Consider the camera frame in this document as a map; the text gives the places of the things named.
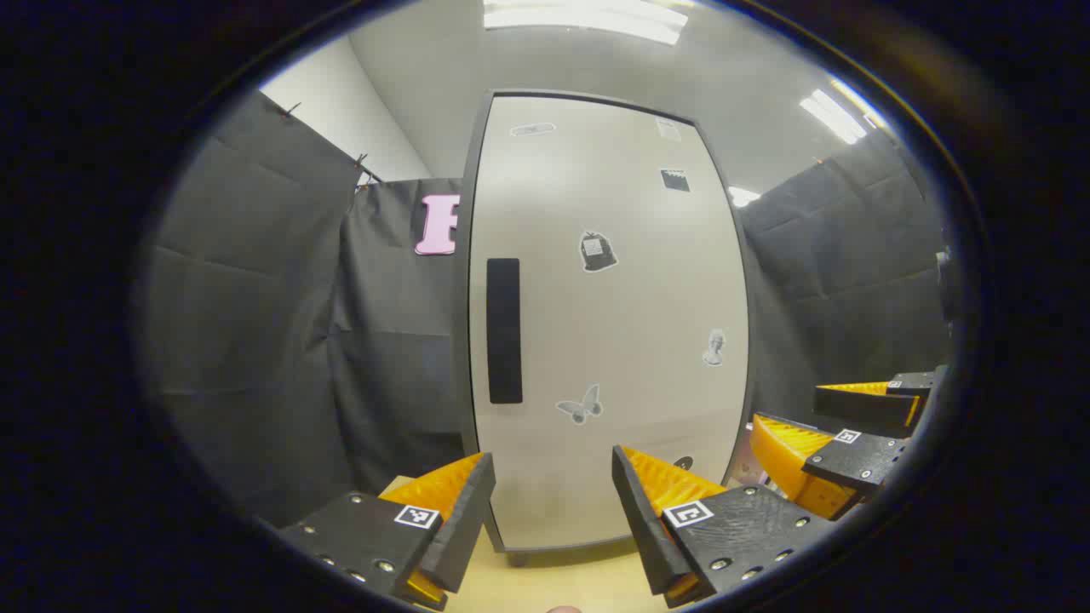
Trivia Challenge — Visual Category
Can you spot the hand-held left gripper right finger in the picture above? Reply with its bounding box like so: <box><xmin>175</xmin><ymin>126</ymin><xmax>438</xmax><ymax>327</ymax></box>
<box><xmin>611</xmin><ymin>444</ymin><xmax>840</xmax><ymax>609</ymax></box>

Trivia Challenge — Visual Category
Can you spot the dark grey cabinet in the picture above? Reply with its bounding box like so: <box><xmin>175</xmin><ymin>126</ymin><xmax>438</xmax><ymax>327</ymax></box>
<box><xmin>454</xmin><ymin>88</ymin><xmax>759</xmax><ymax>568</ymax></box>

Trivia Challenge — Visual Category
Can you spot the black backdrop cloth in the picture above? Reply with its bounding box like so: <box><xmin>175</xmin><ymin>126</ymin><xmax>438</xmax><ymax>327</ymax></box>
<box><xmin>136</xmin><ymin>89</ymin><xmax>959</xmax><ymax>529</ymax></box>

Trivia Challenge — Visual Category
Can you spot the black door handle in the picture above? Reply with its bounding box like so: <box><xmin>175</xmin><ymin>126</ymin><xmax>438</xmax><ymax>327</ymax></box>
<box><xmin>486</xmin><ymin>258</ymin><xmax>523</xmax><ymax>404</ymax></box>

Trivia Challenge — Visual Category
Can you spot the large ceiling light panel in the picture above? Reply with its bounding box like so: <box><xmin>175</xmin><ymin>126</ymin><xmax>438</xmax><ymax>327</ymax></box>
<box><xmin>484</xmin><ymin>0</ymin><xmax>689</xmax><ymax>46</ymax></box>

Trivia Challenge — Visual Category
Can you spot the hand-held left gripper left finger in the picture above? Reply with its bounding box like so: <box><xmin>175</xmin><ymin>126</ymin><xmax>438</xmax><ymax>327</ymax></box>
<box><xmin>281</xmin><ymin>451</ymin><xmax>497</xmax><ymax>612</ymax></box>

